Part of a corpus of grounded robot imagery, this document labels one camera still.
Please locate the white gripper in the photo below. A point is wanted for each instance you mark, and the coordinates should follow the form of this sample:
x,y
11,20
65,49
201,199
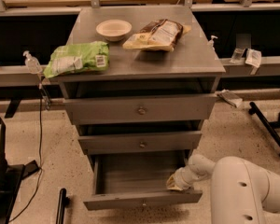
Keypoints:
x,y
186,178

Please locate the grey bottom drawer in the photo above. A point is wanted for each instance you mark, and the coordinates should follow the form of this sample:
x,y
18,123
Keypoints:
x,y
137,180

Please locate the grey drawer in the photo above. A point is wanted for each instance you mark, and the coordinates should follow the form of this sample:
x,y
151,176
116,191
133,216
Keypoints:
x,y
139,142
136,109
137,180

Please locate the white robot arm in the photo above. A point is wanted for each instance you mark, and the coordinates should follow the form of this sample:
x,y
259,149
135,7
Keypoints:
x,y
241,192

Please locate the grey middle drawer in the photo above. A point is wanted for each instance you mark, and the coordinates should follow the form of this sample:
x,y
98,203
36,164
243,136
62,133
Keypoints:
x,y
139,142

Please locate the grey drawer cabinet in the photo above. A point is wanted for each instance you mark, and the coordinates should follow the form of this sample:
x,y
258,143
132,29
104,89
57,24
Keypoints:
x,y
192,68

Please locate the grey top drawer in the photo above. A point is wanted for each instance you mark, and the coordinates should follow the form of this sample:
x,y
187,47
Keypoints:
x,y
136,109

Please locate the folded cloth on ledge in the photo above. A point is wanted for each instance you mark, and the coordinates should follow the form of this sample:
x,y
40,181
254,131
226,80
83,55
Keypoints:
x,y
230,97

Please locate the black tube on floor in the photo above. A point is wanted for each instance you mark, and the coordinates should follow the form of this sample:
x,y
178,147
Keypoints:
x,y
62,204

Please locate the black stand base right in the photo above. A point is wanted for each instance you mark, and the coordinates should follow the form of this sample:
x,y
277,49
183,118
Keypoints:
x,y
271,126

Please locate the small white pump bottle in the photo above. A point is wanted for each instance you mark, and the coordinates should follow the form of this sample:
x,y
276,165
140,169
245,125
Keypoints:
x,y
211,42

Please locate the clear water bottle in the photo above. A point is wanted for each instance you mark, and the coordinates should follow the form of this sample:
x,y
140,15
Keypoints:
x,y
237,55

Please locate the brown yellow snack bag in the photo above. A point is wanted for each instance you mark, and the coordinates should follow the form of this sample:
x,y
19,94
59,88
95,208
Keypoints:
x,y
157,35

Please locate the green chip bag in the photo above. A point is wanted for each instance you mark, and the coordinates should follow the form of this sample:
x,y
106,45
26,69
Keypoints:
x,y
78,58

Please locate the white wipes packet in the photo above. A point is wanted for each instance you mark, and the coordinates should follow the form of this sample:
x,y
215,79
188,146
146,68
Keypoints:
x,y
253,57

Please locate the white paper bowl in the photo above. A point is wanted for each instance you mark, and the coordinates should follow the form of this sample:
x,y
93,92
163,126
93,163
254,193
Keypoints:
x,y
113,30

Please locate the black monitor stand left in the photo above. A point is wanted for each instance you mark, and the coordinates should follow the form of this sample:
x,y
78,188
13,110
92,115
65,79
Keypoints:
x,y
11,177

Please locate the clear sanitizer pump bottle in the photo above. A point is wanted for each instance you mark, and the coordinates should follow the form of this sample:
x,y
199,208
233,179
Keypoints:
x,y
32,63

